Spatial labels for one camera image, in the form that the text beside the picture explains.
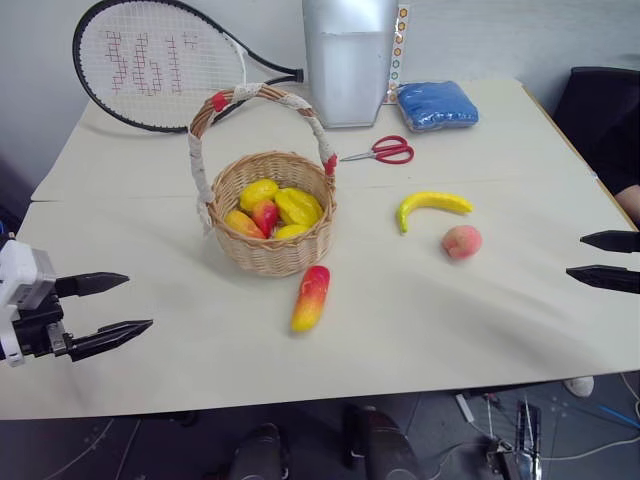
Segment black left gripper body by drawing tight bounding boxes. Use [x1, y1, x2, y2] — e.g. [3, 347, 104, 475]
[11, 293, 77, 359]

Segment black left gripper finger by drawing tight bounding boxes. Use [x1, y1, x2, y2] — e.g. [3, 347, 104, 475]
[54, 271, 131, 301]
[66, 319, 154, 363]

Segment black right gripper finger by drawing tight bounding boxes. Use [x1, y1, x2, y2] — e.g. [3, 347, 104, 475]
[579, 229, 640, 255]
[565, 264, 640, 296]

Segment white shoe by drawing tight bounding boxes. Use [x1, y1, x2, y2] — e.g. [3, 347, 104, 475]
[563, 375, 596, 398]

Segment pink toy peach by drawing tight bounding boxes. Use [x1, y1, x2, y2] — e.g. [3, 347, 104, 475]
[440, 224, 484, 261]

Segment orange yellow toy mango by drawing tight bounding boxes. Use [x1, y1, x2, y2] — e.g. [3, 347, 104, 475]
[224, 209, 267, 241]

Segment yellow toy banana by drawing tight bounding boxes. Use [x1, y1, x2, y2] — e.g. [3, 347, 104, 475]
[396, 191, 475, 235]

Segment shiny metal stand on floor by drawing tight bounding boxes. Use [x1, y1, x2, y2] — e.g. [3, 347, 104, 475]
[485, 399, 545, 480]

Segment yellow toy lemon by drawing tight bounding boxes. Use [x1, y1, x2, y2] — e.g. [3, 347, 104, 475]
[238, 179, 280, 212]

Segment white power strip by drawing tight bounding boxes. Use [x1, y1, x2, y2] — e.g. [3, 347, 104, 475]
[454, 393, 477, 422]

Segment long red yellow toy mango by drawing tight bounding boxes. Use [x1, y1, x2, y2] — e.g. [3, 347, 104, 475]
[290, 265, 332, 334]

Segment black tennis racket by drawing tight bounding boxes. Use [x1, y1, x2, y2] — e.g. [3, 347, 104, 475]
[72, 0, 306, 134]

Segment yellow toy starfruit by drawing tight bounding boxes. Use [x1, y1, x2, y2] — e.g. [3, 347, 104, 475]
[274, 187, 325, 227]

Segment blue cloth pack in plastic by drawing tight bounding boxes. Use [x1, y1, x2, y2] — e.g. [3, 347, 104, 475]
[396, 80, 480, 134]

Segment sticker strip with orange flowers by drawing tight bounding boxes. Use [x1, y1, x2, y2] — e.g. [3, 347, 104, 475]
[384, 4, 410, 105]

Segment silver metal container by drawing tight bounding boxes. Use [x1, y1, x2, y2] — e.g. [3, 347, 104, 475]
[301, 0, 400, 129]

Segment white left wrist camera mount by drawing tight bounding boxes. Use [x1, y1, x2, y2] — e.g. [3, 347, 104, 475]
[0, 239, 57, 369]

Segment blue floor cable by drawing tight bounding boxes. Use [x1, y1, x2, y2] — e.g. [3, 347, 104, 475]
[597, 403, 640, 430]

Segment white floor cable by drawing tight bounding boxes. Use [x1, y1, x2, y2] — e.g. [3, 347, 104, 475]
[433, 372, 640, 480]

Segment wicker basket with handle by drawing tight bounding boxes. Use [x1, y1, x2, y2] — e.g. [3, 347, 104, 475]
[187, 83, 339, 278]

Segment red handled scissors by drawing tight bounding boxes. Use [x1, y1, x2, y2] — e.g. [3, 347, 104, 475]
[339, 134, 416, 165]

